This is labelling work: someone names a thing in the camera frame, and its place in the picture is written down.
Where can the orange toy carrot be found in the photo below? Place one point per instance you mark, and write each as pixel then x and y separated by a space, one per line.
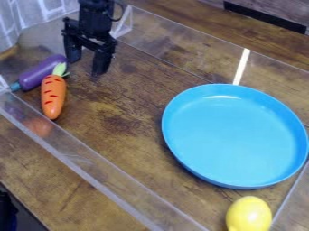
pixel 53 91

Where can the clear acrylic corner bracket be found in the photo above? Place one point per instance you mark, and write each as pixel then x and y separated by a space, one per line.
pixel 122 27

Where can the purple toy eggplant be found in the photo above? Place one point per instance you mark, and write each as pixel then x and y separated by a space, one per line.
pixel 31 78

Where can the clear acrylic enclosure wall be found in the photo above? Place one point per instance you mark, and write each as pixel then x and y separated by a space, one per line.
pixel 93 171

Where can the blue plastic plate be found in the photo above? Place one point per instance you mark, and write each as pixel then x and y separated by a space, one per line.
pixel 234 136

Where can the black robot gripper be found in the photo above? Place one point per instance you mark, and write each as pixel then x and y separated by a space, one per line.
pixel 89 32

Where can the yellow toy lemon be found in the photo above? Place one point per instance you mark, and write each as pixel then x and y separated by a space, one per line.
pixel 249 214

